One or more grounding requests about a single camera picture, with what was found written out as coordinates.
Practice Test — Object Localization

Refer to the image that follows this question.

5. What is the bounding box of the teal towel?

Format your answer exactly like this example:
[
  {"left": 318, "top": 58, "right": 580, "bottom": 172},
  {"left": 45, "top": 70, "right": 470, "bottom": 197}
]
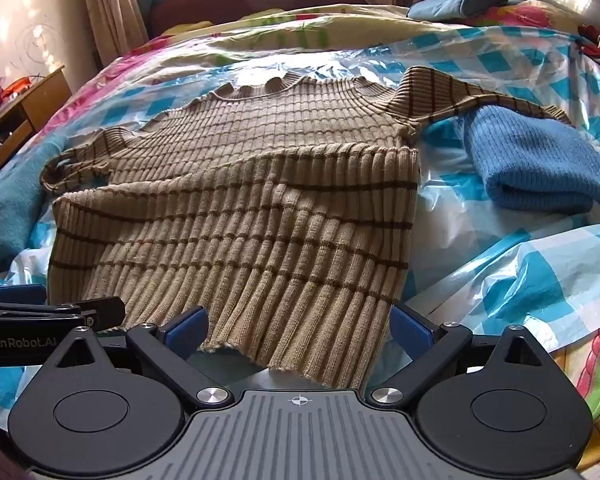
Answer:
[{"left": 0, "top": 147, "right": 61, "bottom": 281}]

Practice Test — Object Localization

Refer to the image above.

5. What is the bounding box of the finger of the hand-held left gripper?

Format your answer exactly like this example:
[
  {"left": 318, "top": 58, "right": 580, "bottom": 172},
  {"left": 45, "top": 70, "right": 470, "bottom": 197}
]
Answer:
[
  {"left": 0, "top": 284, "right": 48, "bottom": 305},
  {"left": 0, "top": 297, "right": 126, "bottom": 332}
]

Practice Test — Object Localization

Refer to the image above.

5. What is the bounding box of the wooden desk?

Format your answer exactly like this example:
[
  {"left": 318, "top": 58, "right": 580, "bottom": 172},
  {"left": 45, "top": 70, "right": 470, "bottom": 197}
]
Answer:
[{"left": 0, "top": 65, "right": 73, "bottom": 188}]

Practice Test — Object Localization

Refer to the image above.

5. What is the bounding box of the blue checkered plastic sheet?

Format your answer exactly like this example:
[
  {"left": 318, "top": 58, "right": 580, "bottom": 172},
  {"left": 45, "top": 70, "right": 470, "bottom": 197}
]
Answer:
[{"left": 0, "top": 27, "right": 600, "bottom": 411}]

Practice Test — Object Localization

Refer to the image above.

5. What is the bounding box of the blue rolled cloth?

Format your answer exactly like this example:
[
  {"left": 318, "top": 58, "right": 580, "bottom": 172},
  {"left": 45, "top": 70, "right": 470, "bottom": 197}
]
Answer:
[{"left": 407, "top": 0, "right": 510, "bottom": 23}]

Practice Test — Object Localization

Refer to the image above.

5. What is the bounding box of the beige striped ribbed sweater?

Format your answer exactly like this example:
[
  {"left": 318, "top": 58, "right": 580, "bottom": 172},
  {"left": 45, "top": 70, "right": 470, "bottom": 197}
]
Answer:
[{"left": 40, "top": 66, "right": 573, "bottom": 390}]

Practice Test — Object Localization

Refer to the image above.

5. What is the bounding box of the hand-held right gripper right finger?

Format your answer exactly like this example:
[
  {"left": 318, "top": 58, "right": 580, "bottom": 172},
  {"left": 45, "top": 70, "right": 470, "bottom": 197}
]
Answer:
[{"left": 365, "top": 304, "right": 553, "bottom": 408}]

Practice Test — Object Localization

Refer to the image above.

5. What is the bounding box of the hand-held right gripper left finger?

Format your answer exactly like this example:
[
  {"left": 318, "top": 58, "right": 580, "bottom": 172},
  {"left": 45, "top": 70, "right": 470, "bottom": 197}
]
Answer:
[{"left": 47, "top": 306, "right": 233, "bottom": 408}]

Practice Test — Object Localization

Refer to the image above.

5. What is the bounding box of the yellow-green pillow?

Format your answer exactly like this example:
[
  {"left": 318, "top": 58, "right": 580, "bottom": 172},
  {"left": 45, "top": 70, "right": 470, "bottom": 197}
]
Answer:
[{"left": 162, "top": 20, "right": 213, "bottom": 37}]

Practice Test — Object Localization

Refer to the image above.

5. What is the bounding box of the blue knitted sweater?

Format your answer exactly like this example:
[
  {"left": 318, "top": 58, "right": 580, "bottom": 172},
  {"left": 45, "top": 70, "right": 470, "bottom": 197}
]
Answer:
[{"left": 462, "top": 105, "right": 600, "bottom": 213}]

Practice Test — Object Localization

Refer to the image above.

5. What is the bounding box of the floral quilt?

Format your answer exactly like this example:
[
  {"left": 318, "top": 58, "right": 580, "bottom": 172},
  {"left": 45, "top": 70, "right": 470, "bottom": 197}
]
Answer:
[{"left": 30, "top": 0, "right": 600, "bottom": 480}]

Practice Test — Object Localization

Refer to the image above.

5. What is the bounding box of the orange cloth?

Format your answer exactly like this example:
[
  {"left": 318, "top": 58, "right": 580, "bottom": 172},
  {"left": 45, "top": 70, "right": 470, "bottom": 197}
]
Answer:
[{"left": 2, "top": 77, "right": 31, "bottom": 100}]

